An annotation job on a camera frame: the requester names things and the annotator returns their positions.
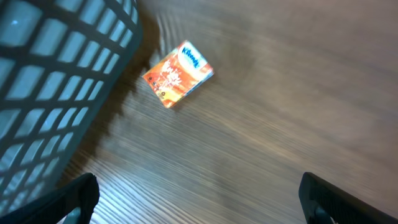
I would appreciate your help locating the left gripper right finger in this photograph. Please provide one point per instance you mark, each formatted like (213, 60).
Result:
(323, 202)

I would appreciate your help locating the orange tissue pack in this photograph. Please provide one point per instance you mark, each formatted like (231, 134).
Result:
(178, 74)

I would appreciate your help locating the grey plastic shopping basket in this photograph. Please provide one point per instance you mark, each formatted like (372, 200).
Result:
(59, 62)

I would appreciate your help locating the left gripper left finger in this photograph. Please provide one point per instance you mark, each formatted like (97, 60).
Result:
(82, 194)

